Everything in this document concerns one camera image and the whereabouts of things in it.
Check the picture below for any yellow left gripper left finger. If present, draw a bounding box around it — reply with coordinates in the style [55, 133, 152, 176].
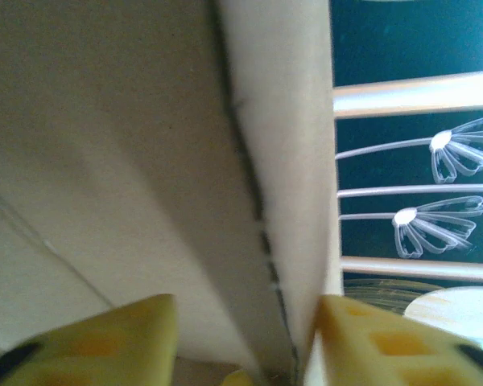
[0, 294, 180, 386]

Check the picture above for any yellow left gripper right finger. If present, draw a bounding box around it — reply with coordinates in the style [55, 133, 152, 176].
[303, 294, 483, 386]

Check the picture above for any brown cardboard paper box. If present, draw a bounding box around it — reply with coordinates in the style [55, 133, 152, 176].
[0, 0, 343, 386]

